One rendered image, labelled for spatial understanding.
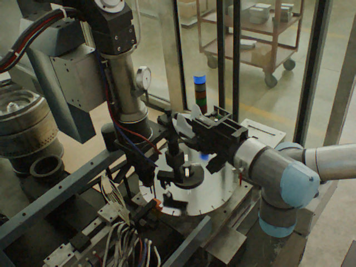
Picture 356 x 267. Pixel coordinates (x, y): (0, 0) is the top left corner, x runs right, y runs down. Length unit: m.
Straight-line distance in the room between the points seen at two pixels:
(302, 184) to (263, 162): 0.08
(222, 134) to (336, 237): 1.59
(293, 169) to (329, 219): 1.65
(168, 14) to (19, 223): 0.96
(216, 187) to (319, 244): 1.17
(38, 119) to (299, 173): 1.06
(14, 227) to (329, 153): 0.80
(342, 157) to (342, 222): 1.53
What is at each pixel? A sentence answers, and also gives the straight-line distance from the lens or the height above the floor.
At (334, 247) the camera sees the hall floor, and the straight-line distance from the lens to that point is 2.15.
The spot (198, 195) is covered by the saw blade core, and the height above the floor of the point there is 0.95.
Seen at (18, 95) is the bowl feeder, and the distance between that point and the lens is 1.58.
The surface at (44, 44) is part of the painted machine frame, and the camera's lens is 0.75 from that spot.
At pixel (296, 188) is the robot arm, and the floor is 1.30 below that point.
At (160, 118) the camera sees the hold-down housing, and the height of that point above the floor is 1.25.
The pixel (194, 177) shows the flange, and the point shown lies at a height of 0.96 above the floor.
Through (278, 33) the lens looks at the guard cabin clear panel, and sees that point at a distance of 1.21.
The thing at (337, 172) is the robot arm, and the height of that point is 1.23.
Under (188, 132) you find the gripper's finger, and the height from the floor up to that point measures 1.27.
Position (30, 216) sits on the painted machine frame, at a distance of 1.02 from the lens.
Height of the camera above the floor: 1.75
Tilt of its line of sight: 39 degrees down
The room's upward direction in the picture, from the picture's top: 8 degrees counter-clockwise
